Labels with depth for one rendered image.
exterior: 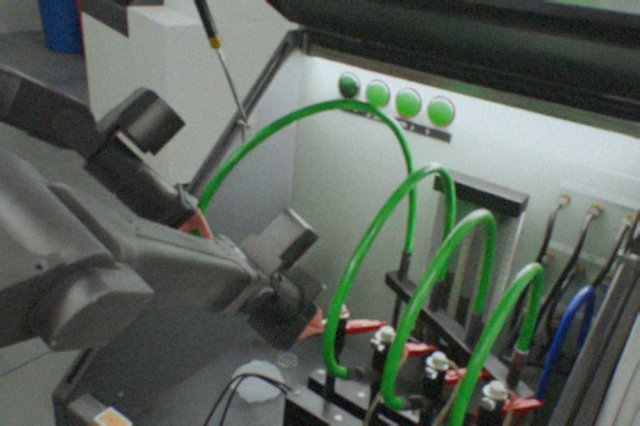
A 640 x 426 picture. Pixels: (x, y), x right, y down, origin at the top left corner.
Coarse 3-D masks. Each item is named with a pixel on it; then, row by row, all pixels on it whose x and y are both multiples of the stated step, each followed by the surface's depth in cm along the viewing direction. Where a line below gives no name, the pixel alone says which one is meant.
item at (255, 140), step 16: (304, 112) 82; (368, 112) 88; (384, 112) 89; (272, 128) 80; (400, 128) 92; (256, 144) 80; (400, 144) 94; (240, 160) 80; (224, 176) 80; (208, 192) 80; (416, 192) 100
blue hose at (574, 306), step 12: (588, 288) 87; (576, 300) 87; (588, 300) 89; (576, 312) 87; (588, 312) 90; (564, 324) 87; (588, 324) 91; (564, 336) 88; (552, 348) 89; (552, 360) 89; (552, 372) 90; (540, 384) 91; (540, 396) 92
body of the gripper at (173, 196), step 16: (144, 176) 77; (160, 176) 79; (128, 192) 76; (144, 192) 77; (160, 192) 78; (176, 192) 80; (128, 208) 79; (144, 208) 78; (160, 208) 78; (176, 208) 76
